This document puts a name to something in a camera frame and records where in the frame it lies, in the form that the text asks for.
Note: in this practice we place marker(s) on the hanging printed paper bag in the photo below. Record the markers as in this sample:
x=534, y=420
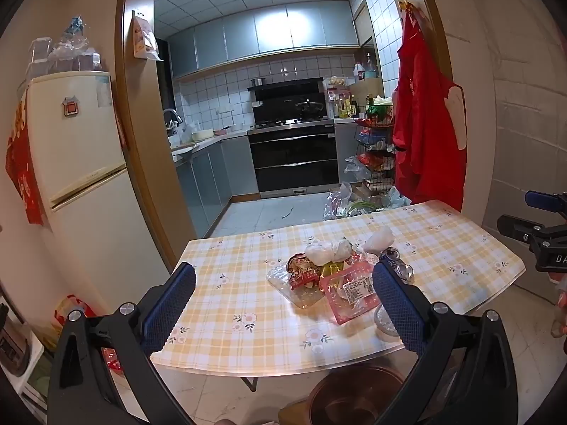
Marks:
x=144, y=37

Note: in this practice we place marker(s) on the chrome kitchen faucet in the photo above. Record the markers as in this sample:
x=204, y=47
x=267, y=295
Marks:
x=172, y=117

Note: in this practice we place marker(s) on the clear plastic bag bundle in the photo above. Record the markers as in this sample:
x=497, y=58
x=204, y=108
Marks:
x=73, y=46

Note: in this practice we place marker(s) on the red snack packet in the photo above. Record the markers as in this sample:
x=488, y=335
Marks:
x=303, y=272

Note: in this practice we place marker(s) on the cream two-door refrigerator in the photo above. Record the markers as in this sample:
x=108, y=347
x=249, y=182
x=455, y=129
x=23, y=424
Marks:
x=88, y=150

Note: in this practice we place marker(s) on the blue crushed can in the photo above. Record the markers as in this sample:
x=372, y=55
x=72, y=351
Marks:
x=390, y=256

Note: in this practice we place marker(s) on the brown round trash bin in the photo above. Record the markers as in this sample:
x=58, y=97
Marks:
x=354, y=398

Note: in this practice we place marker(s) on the black wok with lid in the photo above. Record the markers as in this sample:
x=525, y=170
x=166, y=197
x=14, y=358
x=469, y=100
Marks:
x=308, y=107

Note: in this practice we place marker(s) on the group of condiment bottles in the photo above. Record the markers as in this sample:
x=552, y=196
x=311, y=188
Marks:
x=350, y=106

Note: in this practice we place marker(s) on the red hanging apron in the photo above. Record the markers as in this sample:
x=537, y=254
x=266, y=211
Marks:
x=421, y=133

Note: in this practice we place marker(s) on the yellow plaid tablecloth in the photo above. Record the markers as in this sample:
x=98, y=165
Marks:
x=248, y=274

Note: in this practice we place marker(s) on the black range hood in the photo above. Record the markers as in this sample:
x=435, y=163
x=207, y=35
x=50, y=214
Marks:
x=288, y=95

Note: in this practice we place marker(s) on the cardboard box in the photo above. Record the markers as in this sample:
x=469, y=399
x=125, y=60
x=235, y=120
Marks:
x=365, y=87

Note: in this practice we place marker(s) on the grey kitchen appliance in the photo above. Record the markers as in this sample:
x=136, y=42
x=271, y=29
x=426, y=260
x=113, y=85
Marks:
x=15, y=349

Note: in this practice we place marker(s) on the gold foil bag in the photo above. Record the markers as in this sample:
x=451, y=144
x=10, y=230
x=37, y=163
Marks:
x=333, y=269

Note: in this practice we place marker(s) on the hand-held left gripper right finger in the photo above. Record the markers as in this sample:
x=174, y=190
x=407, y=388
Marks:
x=398, y=310

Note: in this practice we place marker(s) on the grey lower kitchen cabinets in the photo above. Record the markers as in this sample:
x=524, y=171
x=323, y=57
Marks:
x=212, y=177

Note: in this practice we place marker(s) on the red square fridge magnet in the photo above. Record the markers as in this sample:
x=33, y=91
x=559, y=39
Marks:
x=70, y=106

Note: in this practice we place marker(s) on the black built-in stove oven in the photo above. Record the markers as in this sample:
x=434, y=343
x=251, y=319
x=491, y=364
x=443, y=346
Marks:
x=292, y=159

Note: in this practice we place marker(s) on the person's right hand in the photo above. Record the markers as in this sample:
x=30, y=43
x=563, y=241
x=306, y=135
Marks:
x=561, y=310

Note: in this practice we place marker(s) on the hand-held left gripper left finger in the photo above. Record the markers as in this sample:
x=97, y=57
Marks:
x=170, y=305

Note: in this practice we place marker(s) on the white basin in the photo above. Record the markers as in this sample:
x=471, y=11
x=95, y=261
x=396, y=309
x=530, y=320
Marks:
x=202, y=134

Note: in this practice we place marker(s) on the metal table leg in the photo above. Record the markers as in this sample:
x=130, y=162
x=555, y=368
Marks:
x=249, y=383

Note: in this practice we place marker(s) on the white plastic jug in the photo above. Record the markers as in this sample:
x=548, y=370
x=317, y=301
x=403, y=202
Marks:
x=359, y=73

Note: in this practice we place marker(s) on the clear plastic storage box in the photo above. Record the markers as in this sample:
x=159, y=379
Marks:
x=40, y=51

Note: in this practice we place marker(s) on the small steel pot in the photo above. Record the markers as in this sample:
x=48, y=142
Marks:
x=258, y=82

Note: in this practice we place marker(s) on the white plastic bag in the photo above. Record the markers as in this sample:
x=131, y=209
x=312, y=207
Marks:
x=323, y=251

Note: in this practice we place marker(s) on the silver crushed can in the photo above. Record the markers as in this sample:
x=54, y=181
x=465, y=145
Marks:
x=405, y=272

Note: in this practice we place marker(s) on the pink plastic tray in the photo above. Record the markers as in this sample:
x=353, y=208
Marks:
x=350, y=292

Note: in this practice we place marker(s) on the grey kitchen cabinets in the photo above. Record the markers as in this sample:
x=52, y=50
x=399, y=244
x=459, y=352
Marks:
x=265, y=31
x=212, y=177

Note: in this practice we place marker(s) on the grey upper kitchen cabinets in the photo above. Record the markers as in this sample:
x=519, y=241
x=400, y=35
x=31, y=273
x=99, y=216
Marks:
x=265, y=31

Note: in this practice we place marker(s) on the clear round plastic lid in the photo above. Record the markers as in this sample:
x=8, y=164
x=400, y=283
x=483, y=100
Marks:
x=386, y=323

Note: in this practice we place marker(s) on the clear plastic tray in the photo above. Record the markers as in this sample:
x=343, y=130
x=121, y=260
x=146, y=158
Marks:
x=279, y=279

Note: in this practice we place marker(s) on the plastic bags of groceries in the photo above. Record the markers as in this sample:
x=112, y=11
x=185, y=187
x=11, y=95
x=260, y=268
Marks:
x=354, y=201

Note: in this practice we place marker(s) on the red paper wall hanging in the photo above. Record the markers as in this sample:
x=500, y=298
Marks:
x=22, y=164

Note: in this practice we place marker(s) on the red plastic bag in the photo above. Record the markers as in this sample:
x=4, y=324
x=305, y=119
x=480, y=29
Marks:
x=73, y=307

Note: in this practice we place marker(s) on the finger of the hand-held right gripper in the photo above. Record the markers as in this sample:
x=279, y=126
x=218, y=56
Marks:
x=527, y=228
x=545, y=199

